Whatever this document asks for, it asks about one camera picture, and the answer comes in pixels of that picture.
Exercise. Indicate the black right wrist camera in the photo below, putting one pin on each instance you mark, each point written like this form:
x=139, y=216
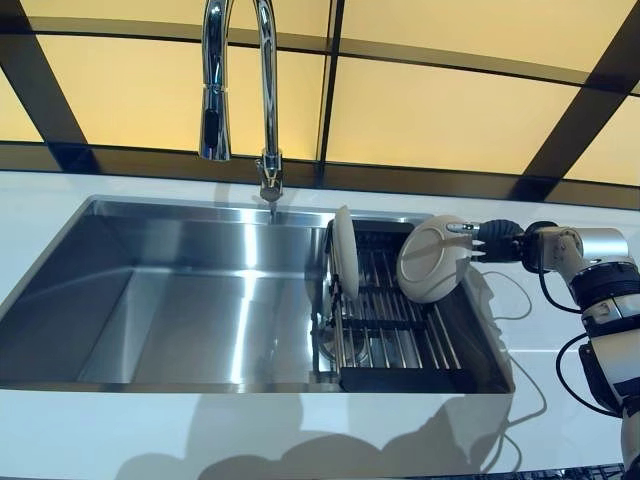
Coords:
x=535, y=250

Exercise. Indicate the dark window frame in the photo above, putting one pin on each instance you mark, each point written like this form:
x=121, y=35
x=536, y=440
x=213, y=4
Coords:
x=50, y=100

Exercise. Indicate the stainless steel sink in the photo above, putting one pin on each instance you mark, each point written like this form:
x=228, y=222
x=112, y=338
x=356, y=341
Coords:
x=175, y=300

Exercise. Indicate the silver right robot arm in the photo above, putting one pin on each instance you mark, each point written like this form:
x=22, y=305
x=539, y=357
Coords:
x=600, y=250

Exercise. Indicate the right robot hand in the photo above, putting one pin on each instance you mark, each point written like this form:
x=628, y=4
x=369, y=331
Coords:
x=502, y=240

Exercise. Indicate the black steel-rod drying rack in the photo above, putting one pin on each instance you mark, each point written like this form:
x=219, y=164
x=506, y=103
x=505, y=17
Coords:
x=400, y=382

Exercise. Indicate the cream round plate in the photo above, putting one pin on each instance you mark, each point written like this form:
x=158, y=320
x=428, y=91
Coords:
x=430, y=265
x=346, y=255

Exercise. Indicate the chrome gooseneck faucet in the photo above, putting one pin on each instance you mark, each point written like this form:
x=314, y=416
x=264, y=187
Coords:
x=269, y=100

